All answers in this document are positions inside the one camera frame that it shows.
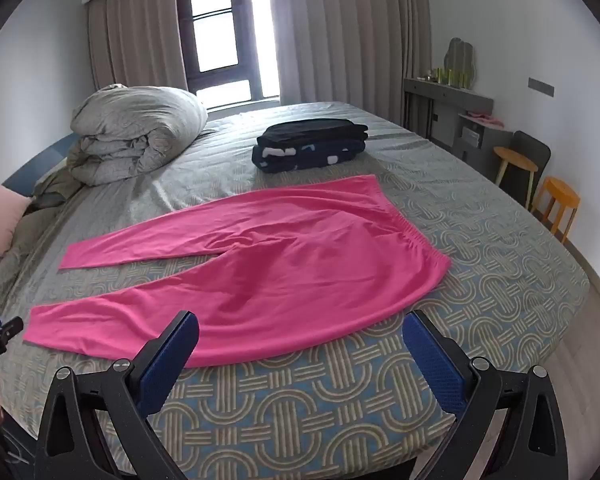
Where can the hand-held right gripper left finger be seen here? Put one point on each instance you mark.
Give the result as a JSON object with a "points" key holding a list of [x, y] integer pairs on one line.
{"points": [[165, 360]]}

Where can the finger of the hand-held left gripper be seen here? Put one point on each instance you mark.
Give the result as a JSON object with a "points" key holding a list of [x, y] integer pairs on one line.
{"points": [[10, 326]]}

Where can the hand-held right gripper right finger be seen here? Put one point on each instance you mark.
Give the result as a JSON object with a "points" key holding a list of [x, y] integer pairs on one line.
{"points": [[432, 355]]}

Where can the pink pants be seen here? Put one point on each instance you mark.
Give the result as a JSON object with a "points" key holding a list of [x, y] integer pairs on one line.
{"points": [[280, 260]]}

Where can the folded navy patterned pants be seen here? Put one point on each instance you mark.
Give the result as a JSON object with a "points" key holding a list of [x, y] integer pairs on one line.
{"points": [[300, 157]]}

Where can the folded black pants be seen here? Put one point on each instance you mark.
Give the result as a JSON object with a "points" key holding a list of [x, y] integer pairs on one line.
{"points": [[310, 130]]}

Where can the pink pillow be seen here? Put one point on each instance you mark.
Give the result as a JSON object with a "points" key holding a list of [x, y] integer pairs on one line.
{"points": [[0, 215]]}

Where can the bed with patterned bedspread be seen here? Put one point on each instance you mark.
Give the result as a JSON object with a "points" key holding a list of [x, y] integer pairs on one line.
{"points": [[330, 410]]}

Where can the blue headboard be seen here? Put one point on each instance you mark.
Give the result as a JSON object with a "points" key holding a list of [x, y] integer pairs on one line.
{"points": [[35, 170]]}

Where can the orange stool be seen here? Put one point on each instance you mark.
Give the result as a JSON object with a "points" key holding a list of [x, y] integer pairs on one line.
{"points": [[560, 190]]}

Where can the light wooden stool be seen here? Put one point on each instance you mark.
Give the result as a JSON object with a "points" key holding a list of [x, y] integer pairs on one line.
{"points": [[515, 155]]}

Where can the dark grey chair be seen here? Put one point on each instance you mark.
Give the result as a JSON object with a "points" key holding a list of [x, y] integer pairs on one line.
{"points": [[535, 150]]}

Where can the folded grey duvet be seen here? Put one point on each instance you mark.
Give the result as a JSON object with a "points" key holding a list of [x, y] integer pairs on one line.
{"points": [[140, 125]]}

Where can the pink cloth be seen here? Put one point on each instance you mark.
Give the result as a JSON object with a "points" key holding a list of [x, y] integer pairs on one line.
{"points": [[487, 120]]}

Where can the green glass bottle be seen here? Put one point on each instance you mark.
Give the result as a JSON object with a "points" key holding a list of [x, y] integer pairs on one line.
{"points": [[450, 76], [463, 78]]}

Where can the wavy mirror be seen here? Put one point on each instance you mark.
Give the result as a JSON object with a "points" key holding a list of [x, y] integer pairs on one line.
{"points": [[460, 55]]}

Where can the beige curtain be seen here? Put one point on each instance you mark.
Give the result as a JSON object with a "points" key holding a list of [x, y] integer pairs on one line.
{"points": [[355, 35], [135, 35]]}

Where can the dark framed window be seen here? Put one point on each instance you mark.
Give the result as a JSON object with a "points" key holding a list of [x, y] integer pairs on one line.
{"points": [[215, 20]]}

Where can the grey wall plate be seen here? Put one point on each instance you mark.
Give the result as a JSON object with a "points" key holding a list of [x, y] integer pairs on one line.
{"points": [[541, 86]]}

